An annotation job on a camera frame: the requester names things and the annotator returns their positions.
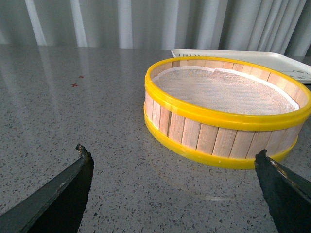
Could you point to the white steamer liner cloth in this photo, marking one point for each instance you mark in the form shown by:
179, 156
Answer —
225, 90

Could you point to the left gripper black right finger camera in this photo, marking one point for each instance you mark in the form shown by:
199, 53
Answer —
287, 194

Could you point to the white bear-print tray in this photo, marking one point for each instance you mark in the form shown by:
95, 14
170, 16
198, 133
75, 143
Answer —
291, 67

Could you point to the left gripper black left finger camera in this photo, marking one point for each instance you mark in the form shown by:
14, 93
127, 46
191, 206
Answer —
58, 206

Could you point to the yellow-rimmed wooden steamer basket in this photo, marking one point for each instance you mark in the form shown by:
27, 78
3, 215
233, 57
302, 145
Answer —
217, 138

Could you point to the grey-white curtain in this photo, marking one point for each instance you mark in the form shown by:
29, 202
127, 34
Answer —
280, 26

